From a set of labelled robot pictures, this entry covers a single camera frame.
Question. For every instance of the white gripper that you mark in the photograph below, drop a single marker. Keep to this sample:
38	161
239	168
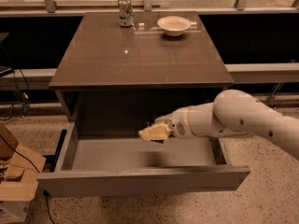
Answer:
177	124

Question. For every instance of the dark rxbar chocolate bar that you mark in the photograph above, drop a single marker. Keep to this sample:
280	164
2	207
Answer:
157	140

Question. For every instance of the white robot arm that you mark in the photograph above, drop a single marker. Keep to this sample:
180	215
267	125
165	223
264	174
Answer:
233	113

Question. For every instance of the grey cabinet with glossy top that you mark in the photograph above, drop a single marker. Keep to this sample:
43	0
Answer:
114	81

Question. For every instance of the open grey top drawer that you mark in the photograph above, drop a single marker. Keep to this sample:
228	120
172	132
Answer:
94	165

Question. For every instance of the white bowl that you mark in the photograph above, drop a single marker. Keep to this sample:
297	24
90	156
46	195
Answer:
174	25

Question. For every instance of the green white soda can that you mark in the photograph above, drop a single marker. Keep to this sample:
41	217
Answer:
126	17

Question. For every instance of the cardboard boxes stack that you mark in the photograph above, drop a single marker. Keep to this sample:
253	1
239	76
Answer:
20	166

